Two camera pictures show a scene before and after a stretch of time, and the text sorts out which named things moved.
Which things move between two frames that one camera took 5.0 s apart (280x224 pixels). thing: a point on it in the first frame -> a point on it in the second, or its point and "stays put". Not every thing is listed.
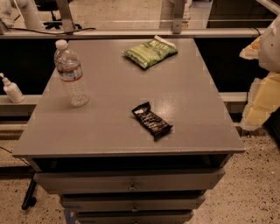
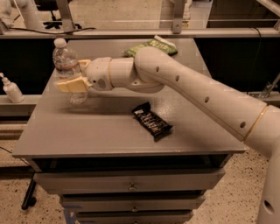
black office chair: [52, 5] stays put
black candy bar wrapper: [157, 127] stays put
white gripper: [270, 49] -> [98, 73]
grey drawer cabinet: [145, 149] stays put
